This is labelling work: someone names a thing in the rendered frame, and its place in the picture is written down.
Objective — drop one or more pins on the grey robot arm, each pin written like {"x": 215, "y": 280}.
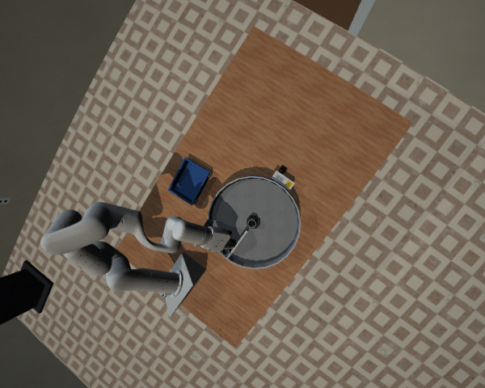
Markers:
{"x": 79, "y": 233}

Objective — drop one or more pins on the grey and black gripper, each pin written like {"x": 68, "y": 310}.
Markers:
{"x": 219, "y": 239}

